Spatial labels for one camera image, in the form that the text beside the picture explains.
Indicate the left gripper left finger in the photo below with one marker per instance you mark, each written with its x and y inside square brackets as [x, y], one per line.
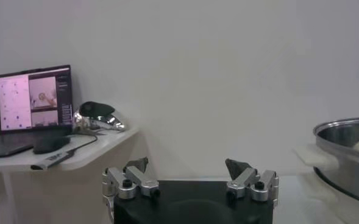
[142, 181]

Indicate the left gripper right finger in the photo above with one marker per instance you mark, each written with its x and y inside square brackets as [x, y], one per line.
[243, 179]

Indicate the perforated steel steamer basket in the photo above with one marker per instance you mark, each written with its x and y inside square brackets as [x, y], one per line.
[343, 158]

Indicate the white side desk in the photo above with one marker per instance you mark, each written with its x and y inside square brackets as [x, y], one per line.
[100, 146]

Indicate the white electric cooker pot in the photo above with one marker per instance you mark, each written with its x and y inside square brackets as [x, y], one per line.
[316, 156]

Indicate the small grey USB hub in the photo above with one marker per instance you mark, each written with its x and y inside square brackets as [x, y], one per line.
[52, 159]

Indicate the black open laptop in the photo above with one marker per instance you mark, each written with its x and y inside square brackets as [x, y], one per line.
[14, 103]

